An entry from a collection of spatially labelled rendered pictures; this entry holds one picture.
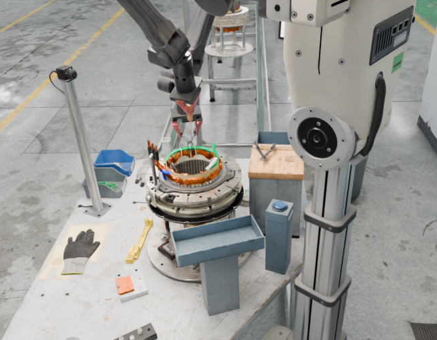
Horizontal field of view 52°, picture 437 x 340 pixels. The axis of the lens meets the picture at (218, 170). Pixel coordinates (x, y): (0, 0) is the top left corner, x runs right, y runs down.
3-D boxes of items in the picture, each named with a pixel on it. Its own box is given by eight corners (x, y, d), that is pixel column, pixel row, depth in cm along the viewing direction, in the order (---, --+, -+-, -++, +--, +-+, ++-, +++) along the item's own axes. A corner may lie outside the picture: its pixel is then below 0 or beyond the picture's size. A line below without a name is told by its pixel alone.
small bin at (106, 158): (136, 162, 219) (133, 148, 215) (130, 177, 207) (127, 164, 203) (103, 162, 220) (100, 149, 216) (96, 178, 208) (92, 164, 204)
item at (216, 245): (186, 326, 135) (177, 256, 120) (179, 299, 144) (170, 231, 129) (264, 305, 140) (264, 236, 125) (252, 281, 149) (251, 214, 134)
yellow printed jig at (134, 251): (145, 224, 178) (143, 217, 176) (153, 224, 177) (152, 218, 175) (125, 263, 159) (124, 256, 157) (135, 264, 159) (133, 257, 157)
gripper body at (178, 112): (170, 113, 154) (168, 94, 150) (199, 109, 155) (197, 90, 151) (172, 122, 149) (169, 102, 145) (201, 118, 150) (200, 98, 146)
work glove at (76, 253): (73, 230, 176) (72, 226, 175) (106, 230, 175) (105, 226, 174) (50, 274, 156) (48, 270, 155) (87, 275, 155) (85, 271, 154)
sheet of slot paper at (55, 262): (67, 223, 180) (67, 222, 180) (113, 223, 179) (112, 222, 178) (36, 280, 154) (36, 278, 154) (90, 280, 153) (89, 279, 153)
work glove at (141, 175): (143, 160, 220) (142, 156, 218) (166, 160, 219) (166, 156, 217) (131, 188, 199) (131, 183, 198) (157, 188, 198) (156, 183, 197)
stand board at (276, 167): (253, 149, 171) (252, 144, 170) (303, 150, 168) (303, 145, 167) (247, 177, 155) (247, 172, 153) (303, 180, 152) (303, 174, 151)
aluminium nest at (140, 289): (114, 277, 154) (113, 272, 153) (140, 269, 156) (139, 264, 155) (121, 302, 144) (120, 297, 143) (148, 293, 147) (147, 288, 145)
